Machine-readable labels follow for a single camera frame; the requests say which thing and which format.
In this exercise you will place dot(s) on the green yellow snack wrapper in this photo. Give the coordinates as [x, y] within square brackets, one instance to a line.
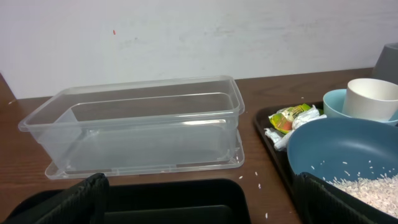
[291, 118]

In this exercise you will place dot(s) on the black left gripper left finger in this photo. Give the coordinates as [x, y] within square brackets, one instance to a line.
[84, 202]

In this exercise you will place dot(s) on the clear plastic bin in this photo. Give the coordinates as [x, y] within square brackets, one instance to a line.
[141, 126]

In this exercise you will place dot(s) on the crumpled white tissue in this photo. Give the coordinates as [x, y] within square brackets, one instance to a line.
[280, 140]

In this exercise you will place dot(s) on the dark blue plate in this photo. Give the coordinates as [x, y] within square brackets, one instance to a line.
[339, 138]

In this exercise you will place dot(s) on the light blue bowl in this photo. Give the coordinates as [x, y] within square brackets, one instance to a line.
[333, 101]

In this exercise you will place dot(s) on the white rice pile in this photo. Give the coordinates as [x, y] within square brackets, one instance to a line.
[370, 181]

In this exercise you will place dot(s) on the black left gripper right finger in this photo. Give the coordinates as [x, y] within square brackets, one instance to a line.
[320, 202]

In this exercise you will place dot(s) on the grey dishwasher rack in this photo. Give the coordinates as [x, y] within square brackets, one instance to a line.
[386, 67]

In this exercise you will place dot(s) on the black plastic tray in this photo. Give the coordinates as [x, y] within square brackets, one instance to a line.
[194, 201]

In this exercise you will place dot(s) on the brown serving tray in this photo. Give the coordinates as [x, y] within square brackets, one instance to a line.
[279, 158]

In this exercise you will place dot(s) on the cream white cup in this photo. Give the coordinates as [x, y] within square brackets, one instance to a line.
[372, 110]

